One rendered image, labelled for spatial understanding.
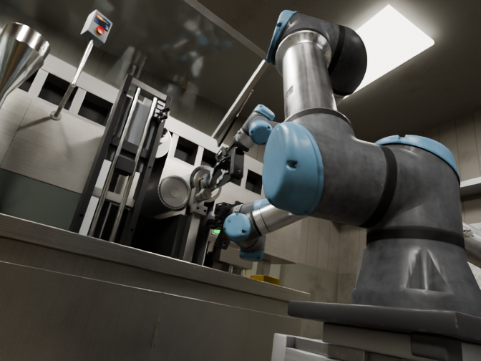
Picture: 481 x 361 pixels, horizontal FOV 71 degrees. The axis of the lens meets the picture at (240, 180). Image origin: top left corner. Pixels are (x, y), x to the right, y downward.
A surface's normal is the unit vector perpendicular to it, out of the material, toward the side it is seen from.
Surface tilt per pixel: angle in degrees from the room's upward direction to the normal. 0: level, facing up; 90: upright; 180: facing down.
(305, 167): 111
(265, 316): 90
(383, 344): 90
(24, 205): 90
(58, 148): 90
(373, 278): 72
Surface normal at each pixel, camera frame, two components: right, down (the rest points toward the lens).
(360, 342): -0.85, -0.32
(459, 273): 0.30, -0.59
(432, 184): 0.16, -0.32
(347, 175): 0.12, 0.02
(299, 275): 0.50, -0.26
